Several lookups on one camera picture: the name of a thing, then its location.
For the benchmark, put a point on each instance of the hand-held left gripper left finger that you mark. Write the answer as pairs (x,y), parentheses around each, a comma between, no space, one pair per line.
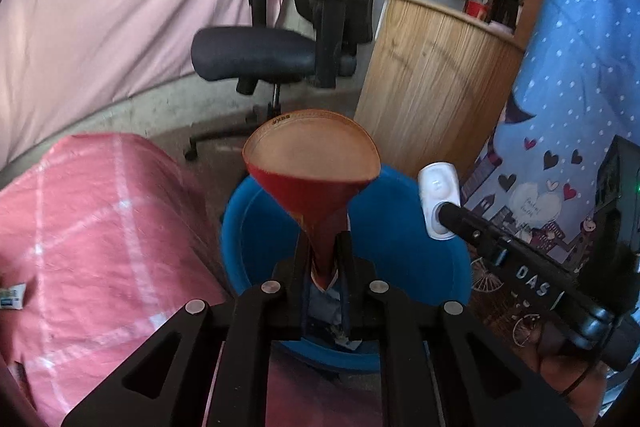
(300,267)

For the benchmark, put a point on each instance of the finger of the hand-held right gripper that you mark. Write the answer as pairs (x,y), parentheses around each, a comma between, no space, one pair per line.
(470,229)

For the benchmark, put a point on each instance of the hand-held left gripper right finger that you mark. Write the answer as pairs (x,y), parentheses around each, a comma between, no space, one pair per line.
(348,267)

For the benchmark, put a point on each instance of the small white plastic device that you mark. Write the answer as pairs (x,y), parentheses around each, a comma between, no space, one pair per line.
(437,184)

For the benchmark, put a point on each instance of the blue plastic bucket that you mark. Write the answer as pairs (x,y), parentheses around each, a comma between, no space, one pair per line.
(260,227)

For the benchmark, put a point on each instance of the red plastic funnel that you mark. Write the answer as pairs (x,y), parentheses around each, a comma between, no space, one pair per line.
(310,187)

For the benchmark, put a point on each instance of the person's right hand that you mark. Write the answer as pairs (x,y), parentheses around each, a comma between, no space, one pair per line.
(570,382)

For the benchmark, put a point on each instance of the round wooden slat cabinet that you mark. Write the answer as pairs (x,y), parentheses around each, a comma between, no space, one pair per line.
(425,82)

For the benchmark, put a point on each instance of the blue printed cloth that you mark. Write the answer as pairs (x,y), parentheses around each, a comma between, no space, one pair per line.
(565,57)

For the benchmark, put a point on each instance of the black office chair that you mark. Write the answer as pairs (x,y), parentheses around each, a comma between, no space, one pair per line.
(260,52)

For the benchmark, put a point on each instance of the red bucket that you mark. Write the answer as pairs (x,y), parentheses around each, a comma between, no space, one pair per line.
(475,8)

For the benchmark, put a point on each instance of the small white blue packet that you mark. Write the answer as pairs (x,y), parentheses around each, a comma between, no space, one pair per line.
(11,297)

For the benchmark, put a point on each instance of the pink hanging sheet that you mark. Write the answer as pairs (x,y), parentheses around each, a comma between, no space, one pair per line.
(125,7)

